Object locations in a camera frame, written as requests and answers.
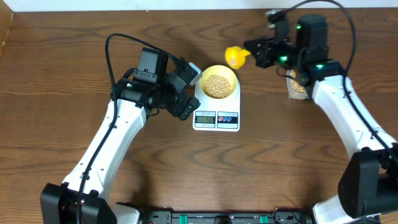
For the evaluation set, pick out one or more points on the yellow plastic bowl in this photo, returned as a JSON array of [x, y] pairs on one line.
[[219, 70]]

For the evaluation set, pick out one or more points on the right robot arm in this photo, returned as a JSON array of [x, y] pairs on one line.
[[368, 186]]

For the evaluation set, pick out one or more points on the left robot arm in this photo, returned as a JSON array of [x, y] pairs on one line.
[[83, 195]]

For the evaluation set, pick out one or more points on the white digital kitchen scale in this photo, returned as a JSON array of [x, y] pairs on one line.
[[217, 115]]

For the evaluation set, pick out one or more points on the soybeans in bowl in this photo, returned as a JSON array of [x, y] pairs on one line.
[[217, 86]]

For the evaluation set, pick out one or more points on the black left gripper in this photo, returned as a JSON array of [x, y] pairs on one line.
[[184, 106]]

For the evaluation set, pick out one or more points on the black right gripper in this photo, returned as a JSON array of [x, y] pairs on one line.
[[262, 56]]

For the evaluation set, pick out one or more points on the yellow plastic scoop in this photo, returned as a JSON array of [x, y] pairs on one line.
[[236, 56]]

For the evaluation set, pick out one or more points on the clear plastic soybean container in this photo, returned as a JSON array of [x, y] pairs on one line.
[[295, 91]]

